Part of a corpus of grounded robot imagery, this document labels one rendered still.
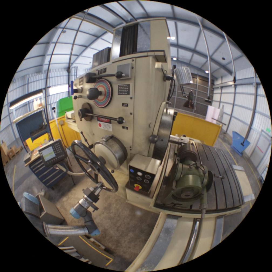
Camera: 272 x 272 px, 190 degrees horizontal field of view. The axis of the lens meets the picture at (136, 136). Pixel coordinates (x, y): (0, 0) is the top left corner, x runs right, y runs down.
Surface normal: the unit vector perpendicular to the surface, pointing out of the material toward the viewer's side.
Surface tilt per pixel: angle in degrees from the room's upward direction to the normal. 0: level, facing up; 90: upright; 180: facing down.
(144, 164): 0
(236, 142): 90
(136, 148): 90
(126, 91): 90
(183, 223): 0
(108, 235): 0
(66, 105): 84
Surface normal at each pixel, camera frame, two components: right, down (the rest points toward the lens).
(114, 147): 0.58, -0.55
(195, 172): -0.06, -0.75
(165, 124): -0.29, -0.29
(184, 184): -0.54, -0.83
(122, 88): -0.43, 0.42
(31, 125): 0.88, 0.26
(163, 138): -0.37, 0.02
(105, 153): -0.11, 0.06
